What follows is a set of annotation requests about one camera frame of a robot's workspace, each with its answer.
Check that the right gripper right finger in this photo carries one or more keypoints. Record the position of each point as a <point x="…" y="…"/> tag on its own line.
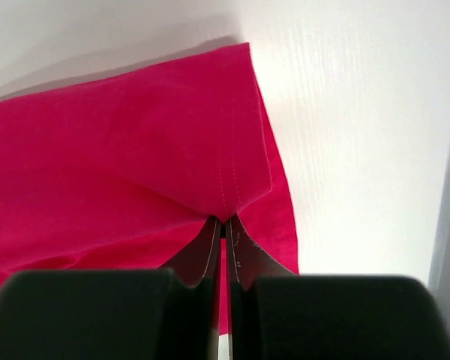
<point x="276" y="314"/>

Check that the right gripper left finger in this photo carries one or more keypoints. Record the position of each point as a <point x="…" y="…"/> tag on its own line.
<point x="169" y="312"/>

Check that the magenta t shirt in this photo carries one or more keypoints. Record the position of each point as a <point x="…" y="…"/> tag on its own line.
<point x="117" y="173"/>

